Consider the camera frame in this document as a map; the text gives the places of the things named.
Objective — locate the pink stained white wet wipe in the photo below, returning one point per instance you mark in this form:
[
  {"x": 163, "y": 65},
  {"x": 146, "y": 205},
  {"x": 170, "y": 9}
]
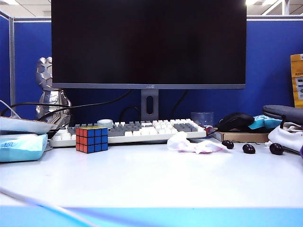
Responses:
[{"x": 201, "y": 147}]

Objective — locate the dark red cherry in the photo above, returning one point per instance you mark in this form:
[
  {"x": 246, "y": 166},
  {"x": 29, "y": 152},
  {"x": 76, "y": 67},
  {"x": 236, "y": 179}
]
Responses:
[
  {"x": 276, "y": 149},
  {"x": 228, "y": 144},
  {"x": 248, "y": 149}
]

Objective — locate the light blue wet wipes pack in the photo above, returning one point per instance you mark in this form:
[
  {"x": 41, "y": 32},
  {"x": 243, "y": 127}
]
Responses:
[{"x": 20, "y": 147}]

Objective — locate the white and grey keyboard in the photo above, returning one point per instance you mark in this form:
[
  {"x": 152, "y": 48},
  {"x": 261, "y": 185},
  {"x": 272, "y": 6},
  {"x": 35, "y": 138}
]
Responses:
[{"x": 142, "y": 133}]

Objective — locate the translucent white tape roll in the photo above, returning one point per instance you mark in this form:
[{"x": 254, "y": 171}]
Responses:
[{"x": 105, "y": 123}]

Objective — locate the clear plastic cup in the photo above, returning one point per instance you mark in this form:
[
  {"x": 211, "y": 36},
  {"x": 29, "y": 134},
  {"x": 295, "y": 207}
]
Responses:
[{"x": 201, "y": 118}]

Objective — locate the small red item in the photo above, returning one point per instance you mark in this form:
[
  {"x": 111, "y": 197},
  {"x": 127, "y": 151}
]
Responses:
[{"x": 208, "y": 130}]

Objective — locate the Rubik's cube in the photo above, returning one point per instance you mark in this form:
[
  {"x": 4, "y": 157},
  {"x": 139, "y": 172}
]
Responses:
[{"x": 93, "y": 142}]

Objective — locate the black computer monitor with stand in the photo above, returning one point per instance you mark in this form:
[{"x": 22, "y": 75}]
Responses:
[{"x": 149, "y": 42}]

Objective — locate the black computer mouse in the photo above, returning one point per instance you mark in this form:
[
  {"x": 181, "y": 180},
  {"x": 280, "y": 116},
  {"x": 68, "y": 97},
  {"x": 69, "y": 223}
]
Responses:
[{"x": 235, "y": 120}]

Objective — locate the flat brown cardboard box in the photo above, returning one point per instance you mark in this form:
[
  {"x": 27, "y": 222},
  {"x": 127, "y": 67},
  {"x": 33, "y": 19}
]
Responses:
[{"x": 242, "y": 137}]

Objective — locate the light blue snack packet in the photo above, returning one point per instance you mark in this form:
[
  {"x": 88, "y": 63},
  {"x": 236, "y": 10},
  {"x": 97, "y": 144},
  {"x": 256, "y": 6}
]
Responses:
[{"x": 264, "y": 121}]

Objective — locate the silver faceted figurine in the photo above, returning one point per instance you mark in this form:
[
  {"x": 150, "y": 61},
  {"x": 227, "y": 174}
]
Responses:
[{"x": 45, "y": 71}]

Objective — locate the grey zip pouch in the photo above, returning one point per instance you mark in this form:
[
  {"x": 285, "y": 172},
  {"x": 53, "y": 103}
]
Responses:
[{"x": 282, "y": 111}]

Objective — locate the white cloth bag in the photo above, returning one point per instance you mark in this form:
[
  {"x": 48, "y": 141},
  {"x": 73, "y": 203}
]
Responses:
[{"x": 282, "y": 138}]

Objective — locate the yellow paper bag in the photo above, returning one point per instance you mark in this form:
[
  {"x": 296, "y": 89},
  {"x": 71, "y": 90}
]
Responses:
[{"x": 297, "y": 71}]

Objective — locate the grey partition frame post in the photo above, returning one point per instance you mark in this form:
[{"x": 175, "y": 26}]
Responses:
[{"x": 11, "y": 71}]

